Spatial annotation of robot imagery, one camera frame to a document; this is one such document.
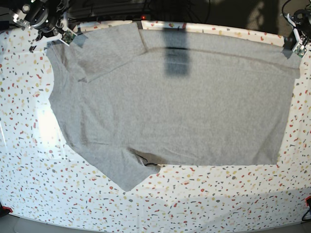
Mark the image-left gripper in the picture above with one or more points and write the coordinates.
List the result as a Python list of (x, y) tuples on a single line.
[(45, 18)]

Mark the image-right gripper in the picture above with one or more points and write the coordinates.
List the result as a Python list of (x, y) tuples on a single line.
[(301, 20)]

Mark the grey T-shirt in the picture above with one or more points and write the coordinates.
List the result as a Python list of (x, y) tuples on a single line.
[(128, 100)]

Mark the red clamp right corner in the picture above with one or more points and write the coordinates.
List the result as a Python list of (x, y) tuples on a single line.
[(307, 216)]

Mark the red clamp corner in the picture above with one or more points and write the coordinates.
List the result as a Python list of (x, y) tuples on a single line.
[(5, 211), (307, 216)]

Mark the red clamp left corner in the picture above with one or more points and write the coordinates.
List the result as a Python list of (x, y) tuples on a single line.
[(5, 211)]

